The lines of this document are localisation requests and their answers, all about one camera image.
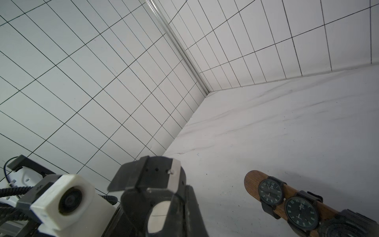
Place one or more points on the brown wooden watch stand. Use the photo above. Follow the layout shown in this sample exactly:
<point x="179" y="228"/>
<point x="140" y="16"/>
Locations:
<point x="251" y="182"/>

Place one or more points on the black slim round watch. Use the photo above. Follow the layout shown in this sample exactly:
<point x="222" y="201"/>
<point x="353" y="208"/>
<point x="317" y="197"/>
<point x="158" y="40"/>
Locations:
<point x="271" y="193"/>
<point x="302" y="212"/>

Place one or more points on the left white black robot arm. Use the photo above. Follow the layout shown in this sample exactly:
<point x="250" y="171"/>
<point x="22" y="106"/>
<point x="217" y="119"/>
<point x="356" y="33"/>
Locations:
<point x="18" y="175"/>

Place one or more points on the black rectangular smart watch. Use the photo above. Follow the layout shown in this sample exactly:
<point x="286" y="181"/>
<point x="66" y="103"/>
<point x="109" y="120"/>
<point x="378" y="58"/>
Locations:
<point x="155" y="201"/>

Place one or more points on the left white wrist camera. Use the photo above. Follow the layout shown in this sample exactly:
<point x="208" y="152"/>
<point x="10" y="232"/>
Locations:
<point x="68" y="206"/>

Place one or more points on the black round wrist watch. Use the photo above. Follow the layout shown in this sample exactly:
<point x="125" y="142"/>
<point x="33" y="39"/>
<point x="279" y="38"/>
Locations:
<point x="349" y="224"/>

